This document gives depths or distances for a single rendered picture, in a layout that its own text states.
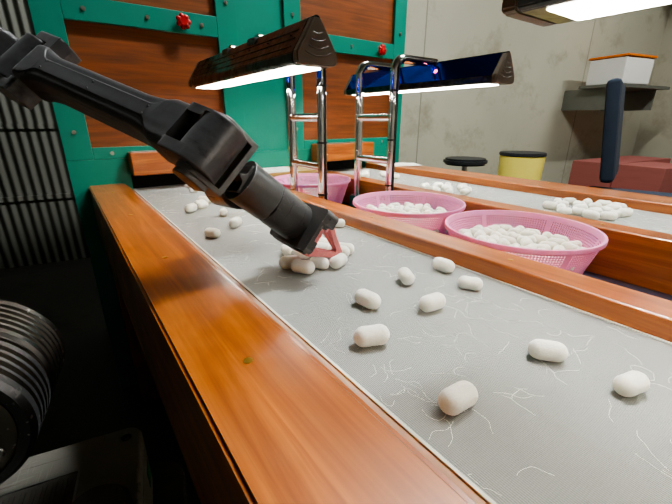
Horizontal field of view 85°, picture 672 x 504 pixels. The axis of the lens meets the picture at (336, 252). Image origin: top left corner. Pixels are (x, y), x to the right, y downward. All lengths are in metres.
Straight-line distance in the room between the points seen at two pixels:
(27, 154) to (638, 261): 3.12
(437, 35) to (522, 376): 3.83
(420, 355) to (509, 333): 0.11
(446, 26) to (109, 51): 3.28
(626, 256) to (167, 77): 1.31
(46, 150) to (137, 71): 1.82
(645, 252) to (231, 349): 0.71
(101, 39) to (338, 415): 1.27
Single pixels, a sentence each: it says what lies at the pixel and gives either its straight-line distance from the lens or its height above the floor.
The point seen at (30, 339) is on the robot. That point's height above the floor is 0.76.
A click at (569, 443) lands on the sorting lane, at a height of 0.74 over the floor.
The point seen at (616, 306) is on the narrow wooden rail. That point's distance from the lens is 0.51.
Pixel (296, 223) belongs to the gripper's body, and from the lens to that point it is 0.49.
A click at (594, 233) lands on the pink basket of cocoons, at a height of 0.76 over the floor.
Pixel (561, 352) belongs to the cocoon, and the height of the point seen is 0.75.
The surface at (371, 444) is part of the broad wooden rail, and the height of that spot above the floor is 0.76.
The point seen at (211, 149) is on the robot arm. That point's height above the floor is 0.92.
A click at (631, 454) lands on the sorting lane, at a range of 0.35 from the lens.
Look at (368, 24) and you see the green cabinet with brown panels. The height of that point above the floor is 1.33.
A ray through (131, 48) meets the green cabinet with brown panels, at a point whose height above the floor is 1.15.
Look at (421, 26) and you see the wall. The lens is 3.97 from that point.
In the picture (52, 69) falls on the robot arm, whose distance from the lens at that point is 0.67.
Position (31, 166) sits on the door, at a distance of 3.16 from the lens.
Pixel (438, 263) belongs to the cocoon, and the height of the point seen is 0.75.
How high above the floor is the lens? 0.95
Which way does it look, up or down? 20 degrees down
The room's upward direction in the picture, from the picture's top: straight up
